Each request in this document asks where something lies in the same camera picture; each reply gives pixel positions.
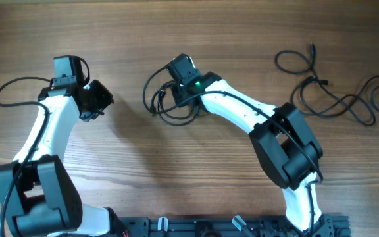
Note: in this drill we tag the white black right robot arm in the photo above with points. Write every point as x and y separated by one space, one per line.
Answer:
285 146

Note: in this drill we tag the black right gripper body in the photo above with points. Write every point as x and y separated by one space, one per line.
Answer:
180 96

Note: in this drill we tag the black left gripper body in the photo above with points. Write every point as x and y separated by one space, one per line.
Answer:
99 99

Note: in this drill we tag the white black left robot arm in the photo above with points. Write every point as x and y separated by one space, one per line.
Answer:
38 197

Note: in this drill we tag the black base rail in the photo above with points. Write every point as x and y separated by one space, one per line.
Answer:
273 226

